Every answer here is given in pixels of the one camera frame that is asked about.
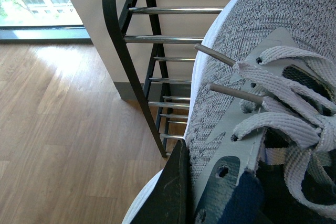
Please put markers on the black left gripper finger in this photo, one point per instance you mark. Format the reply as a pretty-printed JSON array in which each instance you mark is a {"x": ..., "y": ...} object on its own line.
[{"x": 169, "y": 201}]

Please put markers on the black metal shoe rack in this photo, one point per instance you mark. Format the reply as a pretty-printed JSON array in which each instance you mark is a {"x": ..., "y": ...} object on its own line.
[{"x": 154, "y": 42}]

